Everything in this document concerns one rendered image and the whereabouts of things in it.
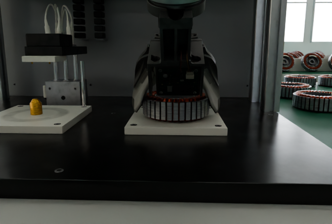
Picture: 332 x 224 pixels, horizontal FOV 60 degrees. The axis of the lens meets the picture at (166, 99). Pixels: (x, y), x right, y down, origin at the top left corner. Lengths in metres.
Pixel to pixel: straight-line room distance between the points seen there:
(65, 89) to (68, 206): 0.38
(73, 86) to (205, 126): 0.32
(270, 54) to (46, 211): 0.46
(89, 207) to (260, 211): 0.16
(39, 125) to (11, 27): 0.42
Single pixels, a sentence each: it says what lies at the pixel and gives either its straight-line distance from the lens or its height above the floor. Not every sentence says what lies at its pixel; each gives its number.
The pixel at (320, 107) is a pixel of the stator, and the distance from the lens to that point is 0.73.
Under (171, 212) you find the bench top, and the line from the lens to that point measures 0.28.
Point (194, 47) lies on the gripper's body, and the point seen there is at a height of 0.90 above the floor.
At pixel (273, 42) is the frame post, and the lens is 0.59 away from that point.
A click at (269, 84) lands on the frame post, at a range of 0.59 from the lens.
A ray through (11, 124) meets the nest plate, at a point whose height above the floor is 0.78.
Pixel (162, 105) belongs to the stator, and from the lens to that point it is 0.44.
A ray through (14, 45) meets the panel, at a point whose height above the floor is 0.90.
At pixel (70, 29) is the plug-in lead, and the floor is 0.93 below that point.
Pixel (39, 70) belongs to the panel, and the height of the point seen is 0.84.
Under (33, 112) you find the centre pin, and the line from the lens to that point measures 0.54.
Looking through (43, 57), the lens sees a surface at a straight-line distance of 0.55.
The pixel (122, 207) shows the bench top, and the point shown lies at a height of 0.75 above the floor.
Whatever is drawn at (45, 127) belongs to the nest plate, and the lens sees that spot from 0.46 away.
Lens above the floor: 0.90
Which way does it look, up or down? 11 degrees down
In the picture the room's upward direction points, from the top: straight up
